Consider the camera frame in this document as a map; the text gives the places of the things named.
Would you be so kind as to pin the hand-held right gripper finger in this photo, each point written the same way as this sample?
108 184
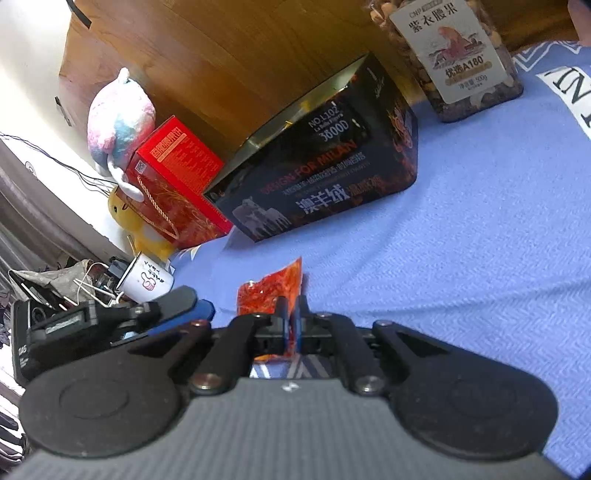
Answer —
287 325
298 325

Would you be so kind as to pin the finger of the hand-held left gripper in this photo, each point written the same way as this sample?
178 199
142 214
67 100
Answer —
180 300
196 314

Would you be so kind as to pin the red snack packet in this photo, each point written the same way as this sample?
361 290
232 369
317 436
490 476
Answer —
272 284

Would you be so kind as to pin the black printed box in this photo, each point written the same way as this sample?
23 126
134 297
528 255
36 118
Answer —
323 175

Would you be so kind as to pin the white enamel mug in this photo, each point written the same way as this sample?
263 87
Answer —
147 279

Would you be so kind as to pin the black charger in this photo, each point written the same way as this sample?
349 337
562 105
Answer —
117 270

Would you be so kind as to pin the yellow duck plush toy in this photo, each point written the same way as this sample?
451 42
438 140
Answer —
147 235

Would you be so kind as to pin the red gift box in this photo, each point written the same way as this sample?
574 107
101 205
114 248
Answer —
175 184

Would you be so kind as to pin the grey curtain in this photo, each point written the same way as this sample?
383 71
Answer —
32 217

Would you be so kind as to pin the blue tablecloth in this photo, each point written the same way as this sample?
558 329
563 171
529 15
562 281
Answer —
461 254

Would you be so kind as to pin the pink blue plush toy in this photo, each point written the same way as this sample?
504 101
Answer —
120 120

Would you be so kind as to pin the clear nut jar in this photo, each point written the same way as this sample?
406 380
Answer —
461 55

